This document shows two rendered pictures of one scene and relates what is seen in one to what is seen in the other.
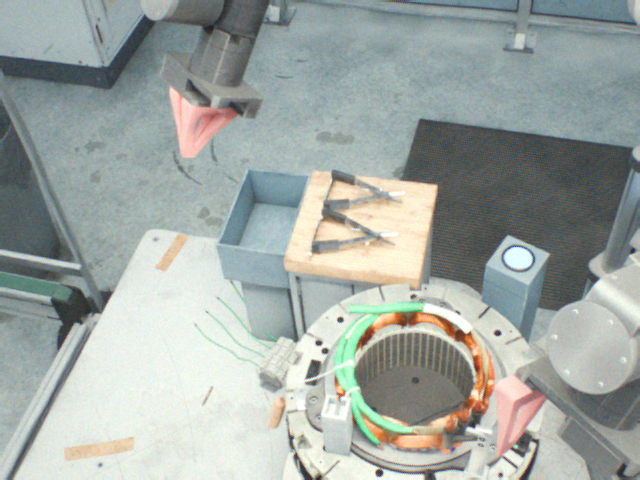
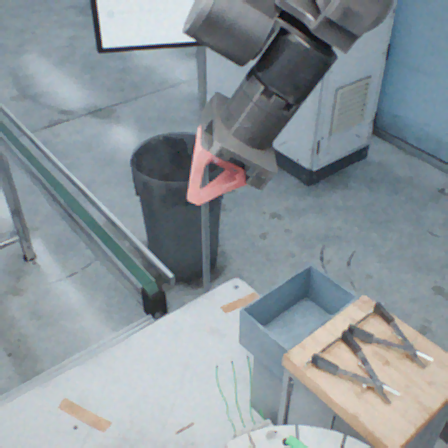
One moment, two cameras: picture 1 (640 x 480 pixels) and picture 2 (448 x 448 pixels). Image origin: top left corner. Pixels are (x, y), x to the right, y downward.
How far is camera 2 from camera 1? 0.42 m
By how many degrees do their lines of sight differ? 25
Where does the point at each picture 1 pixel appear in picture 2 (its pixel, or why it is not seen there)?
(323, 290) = (309, 403)
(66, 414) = (85, 374)
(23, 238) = (189, 247)
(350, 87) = not seen: outside the picture
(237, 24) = (275, 78)
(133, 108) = (315, 205)
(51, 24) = (291, 128)
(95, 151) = (274, 219)
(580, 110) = not seen: outside the picture
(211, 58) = (238, 106)
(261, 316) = (261, 392)
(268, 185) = (321, 287)
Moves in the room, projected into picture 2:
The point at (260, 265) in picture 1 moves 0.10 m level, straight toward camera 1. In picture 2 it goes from (266, 348) to (241, 398)
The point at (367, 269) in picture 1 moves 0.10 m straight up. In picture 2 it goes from (350, 410) to (363, 365)
